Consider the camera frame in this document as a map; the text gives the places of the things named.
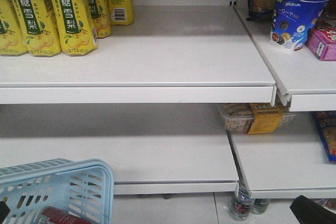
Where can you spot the red coke can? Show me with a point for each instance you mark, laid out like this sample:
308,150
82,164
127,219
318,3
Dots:
55,215

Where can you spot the clear cookie box yellow label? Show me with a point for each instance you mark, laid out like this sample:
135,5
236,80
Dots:
254,118

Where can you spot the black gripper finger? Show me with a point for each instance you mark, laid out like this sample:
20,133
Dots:
307,211
4,211

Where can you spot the blue biscuit bag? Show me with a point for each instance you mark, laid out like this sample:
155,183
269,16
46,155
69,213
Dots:
325,123

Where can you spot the blue oreo cup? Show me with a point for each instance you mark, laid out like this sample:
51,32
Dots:
292,20

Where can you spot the pink snack box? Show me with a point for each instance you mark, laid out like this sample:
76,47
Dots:
321,39

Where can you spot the light blue plastic basket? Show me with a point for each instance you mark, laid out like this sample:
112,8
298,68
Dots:
80,188

